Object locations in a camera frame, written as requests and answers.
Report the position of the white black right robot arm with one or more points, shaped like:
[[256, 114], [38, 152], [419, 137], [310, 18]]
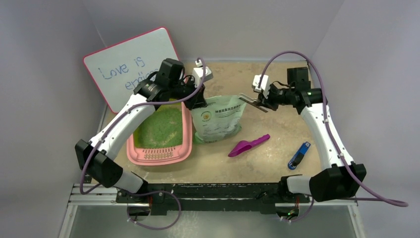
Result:
[[339, 171]]

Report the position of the aluminium frame rails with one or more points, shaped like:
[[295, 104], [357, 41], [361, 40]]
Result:
[[100, 196]]

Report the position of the green fresh litter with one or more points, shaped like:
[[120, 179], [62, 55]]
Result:
[[161, 130]]

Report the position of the blue black stapler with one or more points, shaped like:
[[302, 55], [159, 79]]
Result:
[[298, 156]]

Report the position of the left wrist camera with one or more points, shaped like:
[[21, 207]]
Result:
[[201, 73]]

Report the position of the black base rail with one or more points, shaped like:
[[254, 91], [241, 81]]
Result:
[[266, 198]]

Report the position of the green litter bag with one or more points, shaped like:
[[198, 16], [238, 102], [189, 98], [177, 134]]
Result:
[[218, 120]]

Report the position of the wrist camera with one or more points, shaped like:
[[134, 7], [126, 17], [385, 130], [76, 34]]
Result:
[[261, 85], [201, 73]]

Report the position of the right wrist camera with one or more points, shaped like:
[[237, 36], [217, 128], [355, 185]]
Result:
[[261, 85]]

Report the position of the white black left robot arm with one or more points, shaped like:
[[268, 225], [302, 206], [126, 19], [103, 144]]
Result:
[[162, 87]]

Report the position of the purple plastic scoop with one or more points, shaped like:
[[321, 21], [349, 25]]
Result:
[[243, 145]]

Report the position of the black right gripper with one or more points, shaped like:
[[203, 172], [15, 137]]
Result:
[[264, 102]]

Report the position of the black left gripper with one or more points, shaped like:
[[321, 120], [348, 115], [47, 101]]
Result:
[[198, 101]]

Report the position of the whiteboard with pink frame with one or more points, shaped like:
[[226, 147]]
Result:
[[117, 69]]

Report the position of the pink green litter box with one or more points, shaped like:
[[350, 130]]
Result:
[[164, 156]]

